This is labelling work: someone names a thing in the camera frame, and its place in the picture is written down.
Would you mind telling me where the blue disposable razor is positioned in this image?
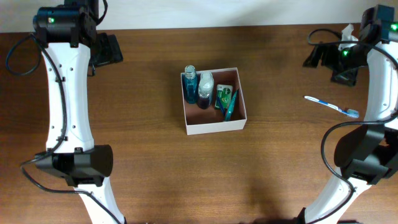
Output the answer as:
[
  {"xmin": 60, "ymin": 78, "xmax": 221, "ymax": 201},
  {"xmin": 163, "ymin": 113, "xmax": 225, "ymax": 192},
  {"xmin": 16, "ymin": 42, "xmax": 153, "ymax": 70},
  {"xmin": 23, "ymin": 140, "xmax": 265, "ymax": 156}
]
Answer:
[{"xmin": 216, "ymin": 97, "xmax": 226, "ymax": 116}]

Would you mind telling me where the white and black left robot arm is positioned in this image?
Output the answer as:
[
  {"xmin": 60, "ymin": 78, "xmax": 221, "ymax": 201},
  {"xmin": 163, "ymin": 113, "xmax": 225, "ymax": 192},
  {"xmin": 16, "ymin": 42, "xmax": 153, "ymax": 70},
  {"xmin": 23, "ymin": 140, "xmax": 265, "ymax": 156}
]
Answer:
[{"xmin": 33, "ymin": 1, "xmax": 126, "ymax": 223}]

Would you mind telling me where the clear purple soap bottle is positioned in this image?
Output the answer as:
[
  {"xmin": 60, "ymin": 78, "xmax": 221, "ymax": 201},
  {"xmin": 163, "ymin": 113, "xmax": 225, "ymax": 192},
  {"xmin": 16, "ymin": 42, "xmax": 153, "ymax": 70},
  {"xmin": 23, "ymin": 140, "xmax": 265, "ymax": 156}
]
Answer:
[{"xmin": 197, "ymin": 72, "xmax": 214, "ymax": 110}]

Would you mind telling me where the blue and white toothbrush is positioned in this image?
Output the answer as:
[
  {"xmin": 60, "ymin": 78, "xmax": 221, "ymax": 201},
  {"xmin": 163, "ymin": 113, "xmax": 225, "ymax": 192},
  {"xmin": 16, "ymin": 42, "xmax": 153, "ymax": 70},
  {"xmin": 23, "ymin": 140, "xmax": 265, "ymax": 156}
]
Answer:
[{"xmin": 304, "ymin": 95, "xmax": 359, "ymax": 118}]

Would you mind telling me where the green toothpaste tube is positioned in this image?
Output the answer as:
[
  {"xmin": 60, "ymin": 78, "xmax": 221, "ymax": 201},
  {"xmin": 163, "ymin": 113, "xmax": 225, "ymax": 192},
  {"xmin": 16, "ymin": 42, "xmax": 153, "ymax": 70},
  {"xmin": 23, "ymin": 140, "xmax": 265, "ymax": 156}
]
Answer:
[{"xmin": 224, "ymin": 90, "xmax": 239, "ymax": 121}]

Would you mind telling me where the white cardboard box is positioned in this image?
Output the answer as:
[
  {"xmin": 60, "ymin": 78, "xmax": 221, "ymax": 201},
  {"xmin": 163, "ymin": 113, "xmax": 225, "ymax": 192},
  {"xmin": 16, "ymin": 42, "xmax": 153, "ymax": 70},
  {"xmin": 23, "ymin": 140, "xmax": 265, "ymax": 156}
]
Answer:
[{"xmin": 180, "ymin": 67, "xmax": 248, "ymax": 135}]

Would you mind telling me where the green soap bar box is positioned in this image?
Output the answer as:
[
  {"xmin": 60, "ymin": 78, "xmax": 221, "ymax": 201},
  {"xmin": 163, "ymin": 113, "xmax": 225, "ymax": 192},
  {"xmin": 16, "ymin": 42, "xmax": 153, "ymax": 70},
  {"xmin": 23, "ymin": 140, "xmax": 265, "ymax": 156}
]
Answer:
[{"xmin": 215, "ymin": 84, "xmax": 233, "ymax": 110}]

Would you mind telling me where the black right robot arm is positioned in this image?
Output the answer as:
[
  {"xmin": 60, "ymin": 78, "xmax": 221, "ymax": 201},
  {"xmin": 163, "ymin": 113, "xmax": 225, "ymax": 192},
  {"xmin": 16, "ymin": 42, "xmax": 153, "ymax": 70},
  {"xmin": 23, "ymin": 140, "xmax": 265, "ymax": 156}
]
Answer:
[{"xmin": 295, "ymin": 4, "xmax": 397, "ymax": 223}]

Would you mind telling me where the blue mouthwash bottle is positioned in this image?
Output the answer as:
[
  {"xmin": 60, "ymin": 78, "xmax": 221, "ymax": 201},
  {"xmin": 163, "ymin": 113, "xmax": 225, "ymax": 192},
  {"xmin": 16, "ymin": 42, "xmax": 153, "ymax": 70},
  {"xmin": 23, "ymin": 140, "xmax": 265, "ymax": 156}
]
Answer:
[{"xmin": 184, "ymin": 65, "xmax": 198, "ymax": 104}]

